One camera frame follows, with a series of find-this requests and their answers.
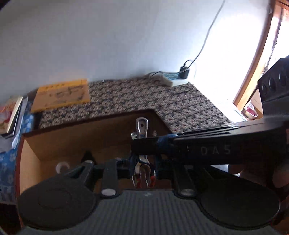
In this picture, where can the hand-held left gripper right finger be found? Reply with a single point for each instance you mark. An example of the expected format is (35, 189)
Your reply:
(159, 168)

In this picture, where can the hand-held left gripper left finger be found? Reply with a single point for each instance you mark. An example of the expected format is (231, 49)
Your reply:
(126, 164)

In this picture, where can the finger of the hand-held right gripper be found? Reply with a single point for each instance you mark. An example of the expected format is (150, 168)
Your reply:
(146, 145)

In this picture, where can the silver metal tool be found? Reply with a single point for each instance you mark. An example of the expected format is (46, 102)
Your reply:
(141, 128)

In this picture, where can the brown wooden drawer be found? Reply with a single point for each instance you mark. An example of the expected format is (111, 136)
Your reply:
(101, 135)

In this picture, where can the person's right hand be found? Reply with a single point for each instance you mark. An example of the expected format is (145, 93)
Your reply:
(234, 169)

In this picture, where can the red cup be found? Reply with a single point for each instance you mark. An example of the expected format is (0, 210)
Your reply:
(251, 111)

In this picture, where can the floral patterned tablecloth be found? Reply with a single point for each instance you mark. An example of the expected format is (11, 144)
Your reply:
(135, 97)

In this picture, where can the white tape roll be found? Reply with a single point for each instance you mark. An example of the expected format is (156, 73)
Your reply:
(62, 167)

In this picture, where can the white power strip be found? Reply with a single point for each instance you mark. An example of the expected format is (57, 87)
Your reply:
(171, 78)

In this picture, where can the black charger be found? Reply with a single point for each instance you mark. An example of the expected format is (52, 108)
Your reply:
(184, 71)

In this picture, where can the yellow flat box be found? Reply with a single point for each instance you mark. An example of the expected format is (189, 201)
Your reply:
(61, 95)

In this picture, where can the dark-edged book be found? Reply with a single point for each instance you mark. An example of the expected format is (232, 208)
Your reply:
(19, 119)

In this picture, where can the blue patterned cloth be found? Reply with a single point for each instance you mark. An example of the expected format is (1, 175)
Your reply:
(9, 162)

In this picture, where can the illustrated book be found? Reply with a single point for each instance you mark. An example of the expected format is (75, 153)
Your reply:
(8, 115)

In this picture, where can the wooden window frame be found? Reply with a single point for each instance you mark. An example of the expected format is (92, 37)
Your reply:
(255, 56)

